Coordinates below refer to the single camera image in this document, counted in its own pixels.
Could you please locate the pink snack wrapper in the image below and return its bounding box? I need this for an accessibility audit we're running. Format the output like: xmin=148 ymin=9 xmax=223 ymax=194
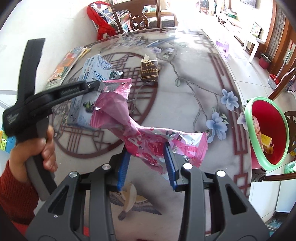
xmin=90 ymin=79 xmax=208 ymax=175

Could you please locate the light blue plastic wrapper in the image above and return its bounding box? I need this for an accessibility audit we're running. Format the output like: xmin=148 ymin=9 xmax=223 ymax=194
xmin=109 ymin=69 xmax=124 ymax=80

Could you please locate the red sleeve forearm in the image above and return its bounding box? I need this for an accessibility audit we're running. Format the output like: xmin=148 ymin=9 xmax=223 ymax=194
xmin=0 ymin=163 xmax=39 ymax=235

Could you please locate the green rimmed red trash bin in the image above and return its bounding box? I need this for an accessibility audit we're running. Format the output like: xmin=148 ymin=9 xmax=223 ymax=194
xmin=244 ymin=97 xmax=290 ymax=171

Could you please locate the person's left hand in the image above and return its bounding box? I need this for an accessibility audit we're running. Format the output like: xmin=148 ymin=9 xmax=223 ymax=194
xmin=9 ymin=126 xmax=58 ymax=183

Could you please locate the stack of magazines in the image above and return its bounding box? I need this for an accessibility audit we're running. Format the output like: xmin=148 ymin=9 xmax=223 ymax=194
xmin=46 ymin=47 xmax=91 ymax=89

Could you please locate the blue tissue box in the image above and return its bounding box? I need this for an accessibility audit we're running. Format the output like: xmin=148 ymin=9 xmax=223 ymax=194
xmin=67 ymin=54 xmax=112 ymax=129

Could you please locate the floral grey tablecloth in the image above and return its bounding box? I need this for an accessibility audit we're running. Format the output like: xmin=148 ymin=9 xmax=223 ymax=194
xmin=34 ymin=27 xmax=255 ymax=241

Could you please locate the yellow carton box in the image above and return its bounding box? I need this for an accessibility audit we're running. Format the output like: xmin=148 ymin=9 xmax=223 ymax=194
xmin=261 ymin=134 xmax=273 ymax=155

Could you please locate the brown cigarette pack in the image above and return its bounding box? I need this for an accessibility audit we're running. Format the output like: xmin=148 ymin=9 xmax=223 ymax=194
xmin=140 ymin=55 xmax=159 ymax=82

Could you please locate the red fabric bag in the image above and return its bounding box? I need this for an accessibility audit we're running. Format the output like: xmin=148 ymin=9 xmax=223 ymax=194
xmin=86 ymin=1 xmax=116 ymax=40

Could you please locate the dark wooden chair near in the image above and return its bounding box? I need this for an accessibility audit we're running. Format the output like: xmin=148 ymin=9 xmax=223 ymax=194
xmin=251 ymin=67 xmax=295 ymax=182

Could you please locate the dark wooden chair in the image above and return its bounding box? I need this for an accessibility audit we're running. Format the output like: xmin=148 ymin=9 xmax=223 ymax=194
xmin=251 ymin=67 xmax=295 ymax=182
xmin=109 ymin=0 xmax=179 ymax=34

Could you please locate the purple plastic stool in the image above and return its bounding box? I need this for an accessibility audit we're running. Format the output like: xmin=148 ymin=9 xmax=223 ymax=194
xmin=216 ymin=40 xmax=229 ymax=58

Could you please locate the red dustpan with broom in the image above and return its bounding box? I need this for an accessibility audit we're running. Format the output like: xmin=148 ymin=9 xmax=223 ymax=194
xmin=267 ymin=60 xmax=286 ymax=90

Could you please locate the dark wooden chair far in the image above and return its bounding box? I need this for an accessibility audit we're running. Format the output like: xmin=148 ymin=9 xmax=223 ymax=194
xmin=109 ymin=0 xmax=179 ymax=34

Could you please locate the white coffee table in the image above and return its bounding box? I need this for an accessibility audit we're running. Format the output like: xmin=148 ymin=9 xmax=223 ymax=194
xmin=222 ymin=14 xmax=265 ymax=63

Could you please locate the small red waste bin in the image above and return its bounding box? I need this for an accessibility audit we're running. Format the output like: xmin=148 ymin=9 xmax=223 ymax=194
xmin=259 ymin=53 xmax=271 ymax=69

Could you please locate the white bead necklace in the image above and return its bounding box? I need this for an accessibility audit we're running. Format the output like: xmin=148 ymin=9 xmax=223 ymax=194
xmin=276 ymin=66 xmax=296 ymax=85

